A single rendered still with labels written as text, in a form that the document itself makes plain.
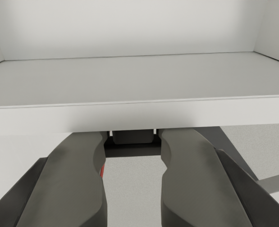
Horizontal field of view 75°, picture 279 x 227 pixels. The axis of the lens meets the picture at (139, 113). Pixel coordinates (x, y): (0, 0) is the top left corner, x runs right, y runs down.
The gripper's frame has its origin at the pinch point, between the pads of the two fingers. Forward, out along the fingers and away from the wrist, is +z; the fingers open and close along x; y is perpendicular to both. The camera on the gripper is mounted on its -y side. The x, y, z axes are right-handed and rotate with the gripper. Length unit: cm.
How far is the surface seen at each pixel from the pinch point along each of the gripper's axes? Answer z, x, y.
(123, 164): 91, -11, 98
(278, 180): 17.0, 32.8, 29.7
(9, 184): 14.5, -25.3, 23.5
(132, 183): 91, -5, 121
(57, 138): 14.5, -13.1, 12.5
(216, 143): 38, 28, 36
